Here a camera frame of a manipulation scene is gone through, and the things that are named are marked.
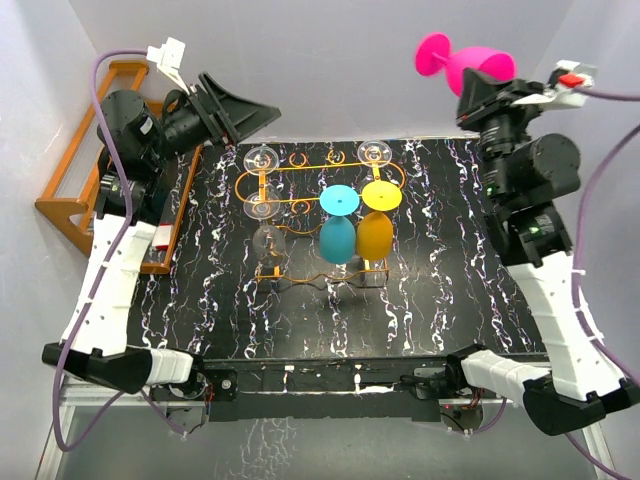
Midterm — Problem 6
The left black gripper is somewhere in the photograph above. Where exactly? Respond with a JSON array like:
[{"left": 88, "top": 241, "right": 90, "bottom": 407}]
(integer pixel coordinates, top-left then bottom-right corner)
[{"left": 144, "top": 73, "right": 280, "bottom": 170}]

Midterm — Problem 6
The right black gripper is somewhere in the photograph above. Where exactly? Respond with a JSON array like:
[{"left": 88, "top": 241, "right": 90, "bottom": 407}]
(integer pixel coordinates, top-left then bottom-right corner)
[{"left": 454, "top": 68, "right": 548, "bottom": 203}]

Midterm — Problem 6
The clear wine glass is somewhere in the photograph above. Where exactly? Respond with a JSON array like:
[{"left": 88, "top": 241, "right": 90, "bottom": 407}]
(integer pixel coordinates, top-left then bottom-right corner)
[
  {"left": 357, "top": 140, "right": 393, "bottom": 182},
  {"left": 243, "top": 145, "right": 280, "bottom": 200},
  {"left": 243, "top": 191, "right": 286, "bottom": 269}
]

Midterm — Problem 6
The magenta plastic wine glass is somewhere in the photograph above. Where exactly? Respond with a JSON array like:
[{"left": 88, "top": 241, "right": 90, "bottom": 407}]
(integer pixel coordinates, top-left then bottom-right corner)
[{"left": 414, "top": 32, "right": 517, "bottom": 97}]

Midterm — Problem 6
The blue plastic wine glass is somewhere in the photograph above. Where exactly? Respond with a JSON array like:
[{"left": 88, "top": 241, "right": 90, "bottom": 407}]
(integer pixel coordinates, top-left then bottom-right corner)
[{"left": 319, "top": 184, "right": 360, "bottom": 264}]

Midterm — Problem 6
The yellow plastic wine glass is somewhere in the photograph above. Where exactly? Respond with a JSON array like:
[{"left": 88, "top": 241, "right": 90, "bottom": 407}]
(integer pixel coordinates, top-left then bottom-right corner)
[{"left": 356, "top": 180, "right": 403, "bottom": 261}]

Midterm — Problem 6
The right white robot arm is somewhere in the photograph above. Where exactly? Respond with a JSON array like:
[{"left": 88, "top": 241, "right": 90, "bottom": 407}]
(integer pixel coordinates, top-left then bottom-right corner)
[{"left": 445, "top": 61, "right": 639, "bottom": 436}]

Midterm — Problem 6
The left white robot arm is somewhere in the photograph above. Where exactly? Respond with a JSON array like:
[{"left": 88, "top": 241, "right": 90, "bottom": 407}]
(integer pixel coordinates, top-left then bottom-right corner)
[{"left": 41, "top": 73, "right": 281, "bottom": 399}]

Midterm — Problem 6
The orange wooden shelf rack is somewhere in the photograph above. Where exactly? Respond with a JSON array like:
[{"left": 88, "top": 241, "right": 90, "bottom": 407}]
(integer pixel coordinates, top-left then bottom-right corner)
[{"left": 35, "top": 59, "right": 203, "bottom": 275}]

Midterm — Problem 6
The small white red box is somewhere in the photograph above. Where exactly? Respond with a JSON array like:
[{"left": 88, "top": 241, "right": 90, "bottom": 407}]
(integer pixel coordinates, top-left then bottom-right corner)
[{"left": 151, "top": 224, "right": 173, "bottom": 251}]

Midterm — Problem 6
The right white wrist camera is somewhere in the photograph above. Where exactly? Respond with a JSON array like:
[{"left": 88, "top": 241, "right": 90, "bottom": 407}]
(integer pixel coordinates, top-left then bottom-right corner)
[{"left": 511, "top": 60, "right": 598, "bottom": 110}]

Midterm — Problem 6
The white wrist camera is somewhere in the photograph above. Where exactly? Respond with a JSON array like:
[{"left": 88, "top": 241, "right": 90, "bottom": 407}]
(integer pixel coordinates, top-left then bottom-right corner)
[
  {"left": 146, "top": 37, "right": 191, "bottom": 94},
  {"left": 511, "top": 60, "right": 598, "bottom": 110}
]

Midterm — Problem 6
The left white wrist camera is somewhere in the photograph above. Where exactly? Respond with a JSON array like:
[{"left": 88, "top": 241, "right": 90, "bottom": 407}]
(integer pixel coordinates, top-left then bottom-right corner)
[{"left": 146, "top": 37, "right": 191, "bottom": 94}]

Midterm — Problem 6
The gold wire wine glass rack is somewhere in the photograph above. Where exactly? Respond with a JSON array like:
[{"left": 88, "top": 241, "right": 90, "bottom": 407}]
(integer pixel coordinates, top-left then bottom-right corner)
[{"left": 232, "top": 142, "right": 405, "bottom": 290}]

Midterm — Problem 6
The black base rail with electronics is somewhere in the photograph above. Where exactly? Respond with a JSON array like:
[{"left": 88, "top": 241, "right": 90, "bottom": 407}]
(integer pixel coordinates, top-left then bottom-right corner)
[{"left": 144, "top": 349, "right": 511, "bottom": 426}]

